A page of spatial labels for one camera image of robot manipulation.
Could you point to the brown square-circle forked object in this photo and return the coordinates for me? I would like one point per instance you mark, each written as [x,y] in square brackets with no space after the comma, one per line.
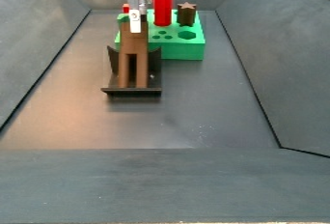
[134,44]

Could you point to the green shape-sorter fixture block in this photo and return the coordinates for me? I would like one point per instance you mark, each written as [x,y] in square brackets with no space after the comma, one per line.
[181,42]

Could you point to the black curved regrasp stand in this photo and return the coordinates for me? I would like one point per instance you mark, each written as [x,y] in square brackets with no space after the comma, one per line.
[154,86]

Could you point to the red rectangular block peg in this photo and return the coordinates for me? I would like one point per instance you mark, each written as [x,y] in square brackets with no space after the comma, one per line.
[126,8]

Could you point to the red cylinder peg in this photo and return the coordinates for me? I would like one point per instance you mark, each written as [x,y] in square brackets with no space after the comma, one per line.
[162,7]

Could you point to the brown star peg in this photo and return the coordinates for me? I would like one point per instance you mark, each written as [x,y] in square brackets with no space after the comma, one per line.
[186,14]

